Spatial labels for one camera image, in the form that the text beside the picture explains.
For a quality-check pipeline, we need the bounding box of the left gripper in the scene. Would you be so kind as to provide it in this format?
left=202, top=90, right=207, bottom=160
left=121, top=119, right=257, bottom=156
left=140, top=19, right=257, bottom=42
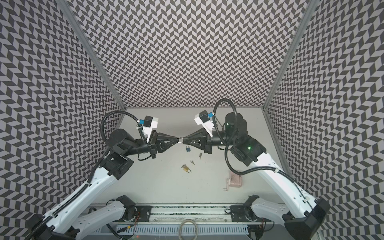
left=122, top=130, right=179, bottom=161

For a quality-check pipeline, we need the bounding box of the small brass padlock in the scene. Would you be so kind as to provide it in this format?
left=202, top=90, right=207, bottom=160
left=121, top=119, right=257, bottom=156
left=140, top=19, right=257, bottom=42
left=181, top=165, right=192, bottom=173

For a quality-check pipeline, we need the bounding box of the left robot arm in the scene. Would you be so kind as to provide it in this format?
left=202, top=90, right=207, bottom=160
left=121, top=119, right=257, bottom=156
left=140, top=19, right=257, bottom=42
left=26, top=129, right=183, bottom=240

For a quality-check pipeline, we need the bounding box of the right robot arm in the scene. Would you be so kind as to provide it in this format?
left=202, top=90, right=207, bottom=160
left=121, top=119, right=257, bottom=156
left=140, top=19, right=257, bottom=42
left=183, top=111, right=330, bottom=240

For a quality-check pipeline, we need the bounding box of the pink padlock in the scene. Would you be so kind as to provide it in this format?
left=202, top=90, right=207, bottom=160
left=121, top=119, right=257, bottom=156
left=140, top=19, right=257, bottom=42
left=223, top=171, right=243, bottom=192

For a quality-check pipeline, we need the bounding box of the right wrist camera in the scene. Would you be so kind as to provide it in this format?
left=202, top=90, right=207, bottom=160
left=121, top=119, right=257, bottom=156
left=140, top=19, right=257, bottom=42
left=194, top=110, right=214, bottom=137

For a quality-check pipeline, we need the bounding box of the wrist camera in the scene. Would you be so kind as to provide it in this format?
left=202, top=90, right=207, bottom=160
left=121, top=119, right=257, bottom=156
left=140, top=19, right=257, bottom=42
left=137, top=116, right=159, bottom=143
left=194, top=110, right=214, bottom=137

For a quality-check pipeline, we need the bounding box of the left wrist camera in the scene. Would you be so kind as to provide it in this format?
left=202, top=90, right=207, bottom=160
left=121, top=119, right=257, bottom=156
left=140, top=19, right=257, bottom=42
left=137, top=116, right=159, bottom=143

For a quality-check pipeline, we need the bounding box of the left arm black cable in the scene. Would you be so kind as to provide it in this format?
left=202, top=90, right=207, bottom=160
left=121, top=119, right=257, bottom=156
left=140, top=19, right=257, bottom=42
left=100, top=110, right=145, bottom=145

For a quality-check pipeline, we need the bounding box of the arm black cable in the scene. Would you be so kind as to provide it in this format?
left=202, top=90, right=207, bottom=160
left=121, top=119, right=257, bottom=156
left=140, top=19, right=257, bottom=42
left=212, top=98, right=301, bottom=193
left=100, top=110, right=145, bottom=145

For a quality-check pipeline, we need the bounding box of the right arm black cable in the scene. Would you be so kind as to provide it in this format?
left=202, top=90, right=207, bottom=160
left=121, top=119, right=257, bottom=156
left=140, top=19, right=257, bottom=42
left=212, top=98, right=301, bottom=193

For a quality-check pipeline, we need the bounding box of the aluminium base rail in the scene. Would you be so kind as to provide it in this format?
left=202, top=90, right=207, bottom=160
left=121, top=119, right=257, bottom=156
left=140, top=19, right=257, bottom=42
left=89, top=203, right=289, bottom=226

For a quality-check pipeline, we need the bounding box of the grey cable loop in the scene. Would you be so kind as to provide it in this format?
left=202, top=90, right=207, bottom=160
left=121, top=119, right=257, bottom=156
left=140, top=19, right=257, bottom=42
left=178, top=218, right=199, bottom=240

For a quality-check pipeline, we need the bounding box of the white vented cable duct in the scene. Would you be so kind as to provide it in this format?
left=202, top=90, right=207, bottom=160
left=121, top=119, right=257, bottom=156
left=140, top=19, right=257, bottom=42
left=89, top=224, right=250, bottom=236

